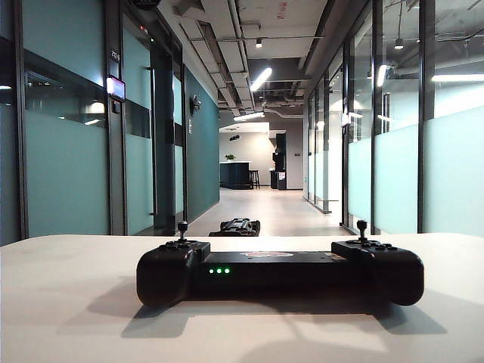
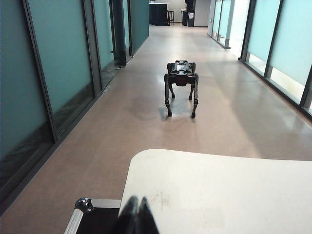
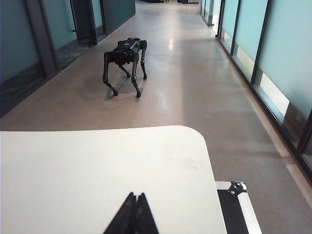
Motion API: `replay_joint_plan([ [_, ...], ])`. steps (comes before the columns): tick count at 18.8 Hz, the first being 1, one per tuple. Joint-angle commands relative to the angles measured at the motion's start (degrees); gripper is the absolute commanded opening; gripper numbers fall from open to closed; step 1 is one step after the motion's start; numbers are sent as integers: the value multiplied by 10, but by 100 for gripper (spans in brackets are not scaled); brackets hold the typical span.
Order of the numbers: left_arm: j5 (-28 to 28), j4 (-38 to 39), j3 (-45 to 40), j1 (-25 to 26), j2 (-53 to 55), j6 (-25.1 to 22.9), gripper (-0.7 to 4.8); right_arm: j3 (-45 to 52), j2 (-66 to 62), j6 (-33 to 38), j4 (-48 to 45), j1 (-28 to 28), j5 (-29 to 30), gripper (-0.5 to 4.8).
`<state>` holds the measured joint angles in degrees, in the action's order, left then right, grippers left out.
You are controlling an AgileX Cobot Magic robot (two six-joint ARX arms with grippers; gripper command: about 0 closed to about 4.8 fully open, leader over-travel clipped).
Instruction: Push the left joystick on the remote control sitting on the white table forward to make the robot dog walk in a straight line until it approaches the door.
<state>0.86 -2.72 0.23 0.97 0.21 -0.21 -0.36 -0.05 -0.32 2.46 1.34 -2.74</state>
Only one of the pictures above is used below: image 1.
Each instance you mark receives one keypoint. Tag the black door card reader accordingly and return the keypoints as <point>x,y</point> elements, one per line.
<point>116,107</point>

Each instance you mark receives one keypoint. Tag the black handheld remote control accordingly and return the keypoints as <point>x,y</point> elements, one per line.
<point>283,274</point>

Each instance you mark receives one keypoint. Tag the black bin with poster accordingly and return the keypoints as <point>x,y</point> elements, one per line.
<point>281,180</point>

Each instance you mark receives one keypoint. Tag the long linear ceiling light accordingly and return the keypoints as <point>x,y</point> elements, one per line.
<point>249,116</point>

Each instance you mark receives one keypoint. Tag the black metal-tipped joystick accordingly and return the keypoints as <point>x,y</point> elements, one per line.
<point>362,225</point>
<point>183,227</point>

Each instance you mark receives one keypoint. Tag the small pendant spot lamp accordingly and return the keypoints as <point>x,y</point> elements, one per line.
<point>258,43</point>
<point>399,44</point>

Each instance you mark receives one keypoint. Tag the black round ceiling device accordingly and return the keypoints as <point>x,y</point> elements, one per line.
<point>144,3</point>

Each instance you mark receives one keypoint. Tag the metal wall ornament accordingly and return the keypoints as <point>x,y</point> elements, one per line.
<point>196,104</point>

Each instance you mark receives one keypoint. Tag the dark bar counter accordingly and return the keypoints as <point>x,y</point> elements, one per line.
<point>234,175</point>

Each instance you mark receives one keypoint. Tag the black quadruped robot dog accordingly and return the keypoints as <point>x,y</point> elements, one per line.
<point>236,227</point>

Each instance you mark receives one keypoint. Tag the green potted plant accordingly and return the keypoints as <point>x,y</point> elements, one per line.
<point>230,157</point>

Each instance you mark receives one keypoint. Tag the tall black machine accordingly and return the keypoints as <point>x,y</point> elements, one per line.
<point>280,151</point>

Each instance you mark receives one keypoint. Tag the room number door sign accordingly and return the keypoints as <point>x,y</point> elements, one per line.
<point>115,55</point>

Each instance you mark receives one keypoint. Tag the linear light behind glass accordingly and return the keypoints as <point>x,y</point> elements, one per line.
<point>382,75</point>

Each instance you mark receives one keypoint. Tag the dark wooden bar stool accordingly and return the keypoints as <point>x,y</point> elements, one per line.
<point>254,177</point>

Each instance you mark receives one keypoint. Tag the small white wall sign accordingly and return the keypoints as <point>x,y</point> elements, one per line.
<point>190,126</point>

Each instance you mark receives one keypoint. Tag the glowing door display panel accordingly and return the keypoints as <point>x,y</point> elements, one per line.
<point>115,87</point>

